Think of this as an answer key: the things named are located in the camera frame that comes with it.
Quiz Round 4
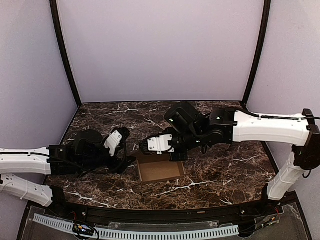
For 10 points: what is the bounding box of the small circuit board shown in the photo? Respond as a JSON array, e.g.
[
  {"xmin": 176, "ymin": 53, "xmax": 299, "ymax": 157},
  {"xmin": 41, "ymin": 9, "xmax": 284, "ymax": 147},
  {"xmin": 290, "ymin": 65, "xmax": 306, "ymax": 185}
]
[{"xmin": 72, "ymin": 223, "xmax": 95, "ymax": 236}]

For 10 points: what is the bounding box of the black front rail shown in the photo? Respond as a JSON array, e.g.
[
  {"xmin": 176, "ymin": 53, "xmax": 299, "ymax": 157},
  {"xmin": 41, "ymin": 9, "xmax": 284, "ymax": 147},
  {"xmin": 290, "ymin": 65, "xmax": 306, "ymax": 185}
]
[{"xmin": 46, "ymin": 200, "xmax": 283, "ymax": 225}]

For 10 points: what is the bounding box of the black frame post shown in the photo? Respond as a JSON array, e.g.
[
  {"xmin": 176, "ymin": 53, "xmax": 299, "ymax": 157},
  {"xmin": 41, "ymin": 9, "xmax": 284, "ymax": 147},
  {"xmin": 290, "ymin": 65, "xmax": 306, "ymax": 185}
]
[
  {"xmin": 49, "ymin": 0, "xmax": 83, "ymax": 109},
  {"xmin": 241, "ymin": 0, "xmax": 272, "ymax": 108}
]

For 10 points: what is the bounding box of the white slotted cable duct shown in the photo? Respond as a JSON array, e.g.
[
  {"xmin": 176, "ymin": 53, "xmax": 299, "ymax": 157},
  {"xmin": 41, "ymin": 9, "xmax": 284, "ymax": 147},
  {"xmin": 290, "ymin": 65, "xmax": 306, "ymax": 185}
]
[{"xmin": 32, "ymin": 213, "xmax": 240, "ymax": 240}]

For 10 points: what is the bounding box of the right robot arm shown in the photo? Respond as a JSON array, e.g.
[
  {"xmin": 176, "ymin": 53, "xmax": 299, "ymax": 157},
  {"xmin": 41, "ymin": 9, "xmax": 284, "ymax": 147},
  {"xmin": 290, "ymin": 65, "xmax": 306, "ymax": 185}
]
[{"xmin": 161, "ymin": 101, "xmax": 320, "ymax": 201}]

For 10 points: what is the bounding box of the right black frame post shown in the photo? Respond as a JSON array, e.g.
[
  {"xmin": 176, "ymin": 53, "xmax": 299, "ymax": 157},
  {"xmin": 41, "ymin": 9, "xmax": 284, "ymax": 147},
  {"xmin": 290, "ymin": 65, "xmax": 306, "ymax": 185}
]
[{"xmin": 241, "ymin": 0, "xmax": 272, "ymax": 108}]

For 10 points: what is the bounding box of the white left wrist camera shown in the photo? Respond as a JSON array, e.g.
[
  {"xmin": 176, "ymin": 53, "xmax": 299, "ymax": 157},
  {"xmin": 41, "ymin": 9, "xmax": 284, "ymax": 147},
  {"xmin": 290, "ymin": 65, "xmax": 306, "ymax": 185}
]
[{"xmin": 103, "ymin": 127, "xmax": 130, "ymax": 157}]

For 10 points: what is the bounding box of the brown cardboard box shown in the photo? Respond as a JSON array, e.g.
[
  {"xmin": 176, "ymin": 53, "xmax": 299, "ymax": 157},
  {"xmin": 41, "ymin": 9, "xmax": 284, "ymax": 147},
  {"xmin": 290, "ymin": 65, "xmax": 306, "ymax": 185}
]
[{"xmin": 133, "ymin": 152, "xmax": 186, "ymax": 185}]

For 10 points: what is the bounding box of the left black frame post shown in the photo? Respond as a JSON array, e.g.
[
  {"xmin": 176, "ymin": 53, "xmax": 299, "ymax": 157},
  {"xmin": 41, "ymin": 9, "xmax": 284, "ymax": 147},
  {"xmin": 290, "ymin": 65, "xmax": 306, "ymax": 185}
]
[{"xmin": 49, "ymin": 0, "xmax": 83, "ymax": 109}]

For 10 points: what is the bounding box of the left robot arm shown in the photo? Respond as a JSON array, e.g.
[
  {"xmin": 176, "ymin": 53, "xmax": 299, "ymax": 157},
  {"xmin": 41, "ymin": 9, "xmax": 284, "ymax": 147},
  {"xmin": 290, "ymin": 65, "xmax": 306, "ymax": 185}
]
[{"xmin": 0, "ymin": 127, "xmax": 136, "ymax": 207}]

